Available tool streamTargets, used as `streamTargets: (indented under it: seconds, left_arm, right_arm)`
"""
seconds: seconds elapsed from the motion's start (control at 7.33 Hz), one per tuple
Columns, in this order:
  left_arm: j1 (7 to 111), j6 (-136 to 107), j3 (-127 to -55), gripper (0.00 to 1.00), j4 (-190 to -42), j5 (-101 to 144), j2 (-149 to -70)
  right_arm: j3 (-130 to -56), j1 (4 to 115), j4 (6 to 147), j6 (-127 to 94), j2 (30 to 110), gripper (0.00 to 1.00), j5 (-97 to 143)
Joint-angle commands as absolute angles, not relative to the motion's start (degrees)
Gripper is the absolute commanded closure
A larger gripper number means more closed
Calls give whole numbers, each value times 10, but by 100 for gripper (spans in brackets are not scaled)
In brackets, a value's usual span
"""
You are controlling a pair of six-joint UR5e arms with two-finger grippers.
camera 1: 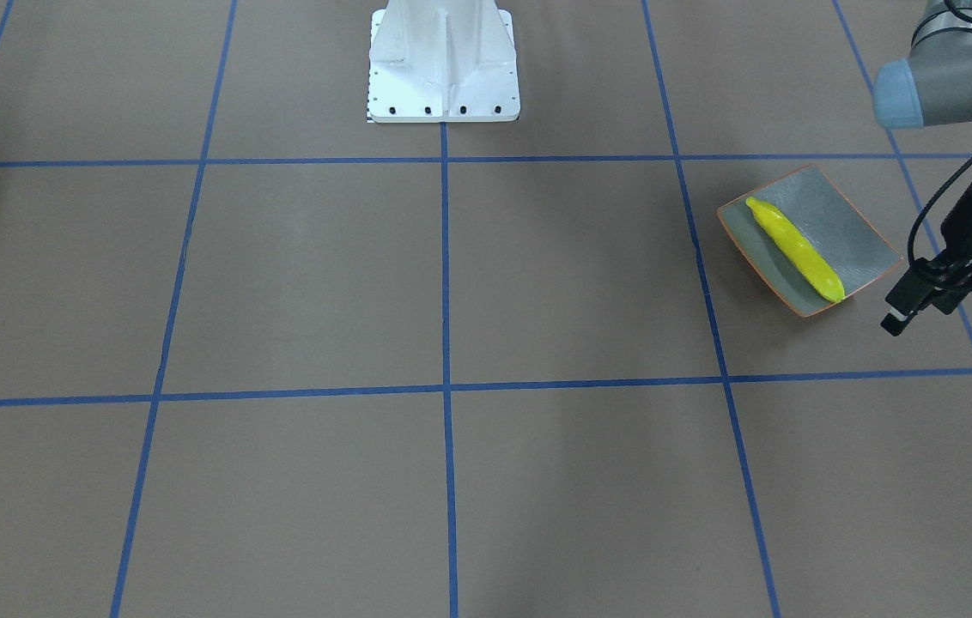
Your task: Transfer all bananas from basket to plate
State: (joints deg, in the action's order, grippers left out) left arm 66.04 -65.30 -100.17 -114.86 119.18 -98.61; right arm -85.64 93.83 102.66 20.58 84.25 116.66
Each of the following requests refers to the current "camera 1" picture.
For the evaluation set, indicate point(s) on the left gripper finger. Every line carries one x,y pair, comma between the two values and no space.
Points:
902,309
916,290

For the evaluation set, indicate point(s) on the yellow banana top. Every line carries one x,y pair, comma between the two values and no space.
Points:
793,244

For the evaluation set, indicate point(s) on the grey square plate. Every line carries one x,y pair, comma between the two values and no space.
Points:
858,253

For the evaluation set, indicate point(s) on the white pillar base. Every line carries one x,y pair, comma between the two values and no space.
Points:
442,62

